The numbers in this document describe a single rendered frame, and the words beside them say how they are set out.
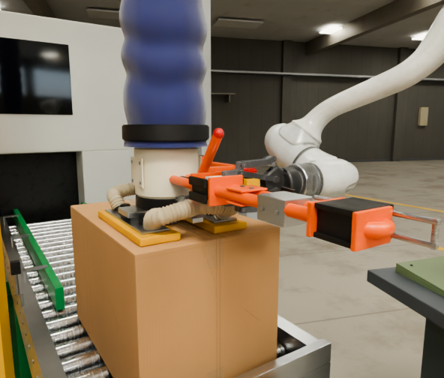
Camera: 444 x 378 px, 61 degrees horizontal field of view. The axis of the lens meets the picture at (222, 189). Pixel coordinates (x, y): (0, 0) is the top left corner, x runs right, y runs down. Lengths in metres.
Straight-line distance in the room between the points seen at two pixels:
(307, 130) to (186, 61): 0.36
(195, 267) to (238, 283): 0.14
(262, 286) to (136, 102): 0.56
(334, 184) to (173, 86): 0.45
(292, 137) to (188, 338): 0.57
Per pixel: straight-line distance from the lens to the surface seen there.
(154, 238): 0.86
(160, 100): 0.92
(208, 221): 0.97
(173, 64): 0.93
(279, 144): 1.05
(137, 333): 0.88
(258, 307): 1.04
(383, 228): 0.51
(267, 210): 0.63
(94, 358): 1.26
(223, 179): 0.77
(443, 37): 1.04
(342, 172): 0.98
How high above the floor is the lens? 1.21
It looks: 9 degrees down
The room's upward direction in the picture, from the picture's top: straight up
